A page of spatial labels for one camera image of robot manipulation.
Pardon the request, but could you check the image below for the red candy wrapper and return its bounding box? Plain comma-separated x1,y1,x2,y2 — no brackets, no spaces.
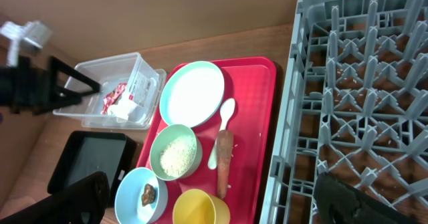
101,83,127,114

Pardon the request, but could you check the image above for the black waste tray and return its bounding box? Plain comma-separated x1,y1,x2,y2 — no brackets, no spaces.
47,131,137,207

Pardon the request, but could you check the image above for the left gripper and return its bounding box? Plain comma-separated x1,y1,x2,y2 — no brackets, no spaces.
1,56,101,115

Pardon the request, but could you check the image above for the green bowl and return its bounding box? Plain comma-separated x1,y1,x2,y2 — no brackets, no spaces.
150,124,203,181

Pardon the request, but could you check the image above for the white plastic spoon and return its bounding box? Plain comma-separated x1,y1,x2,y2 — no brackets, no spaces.
207,98,236,170

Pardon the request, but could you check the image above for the large light blue plate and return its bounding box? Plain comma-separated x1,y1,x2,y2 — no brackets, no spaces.
159,61,225,128

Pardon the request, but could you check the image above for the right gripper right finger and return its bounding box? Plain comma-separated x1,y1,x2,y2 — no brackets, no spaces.
314,173,415,224

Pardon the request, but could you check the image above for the white rice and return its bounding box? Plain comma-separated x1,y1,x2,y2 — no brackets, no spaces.
160,136,197,178

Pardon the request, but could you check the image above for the yellow cup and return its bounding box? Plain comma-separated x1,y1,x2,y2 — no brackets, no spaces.
173,189,231,224

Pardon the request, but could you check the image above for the grey dishwasher rack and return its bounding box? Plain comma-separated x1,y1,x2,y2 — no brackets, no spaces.
259,0,427,223

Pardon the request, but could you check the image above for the small light blue bowl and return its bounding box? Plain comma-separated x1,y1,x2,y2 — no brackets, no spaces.
114,167,169,224

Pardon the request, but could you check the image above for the brown food scrap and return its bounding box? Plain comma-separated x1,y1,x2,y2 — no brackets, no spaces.
141,184,156,207

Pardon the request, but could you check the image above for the red serving tray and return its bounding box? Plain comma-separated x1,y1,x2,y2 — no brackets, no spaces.
158,57,277,223

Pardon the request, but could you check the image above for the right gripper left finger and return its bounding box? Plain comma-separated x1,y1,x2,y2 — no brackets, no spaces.
1,171,110,224

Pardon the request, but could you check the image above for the clear plastic waste bin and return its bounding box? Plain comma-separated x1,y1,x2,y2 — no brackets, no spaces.
53,52,167,130

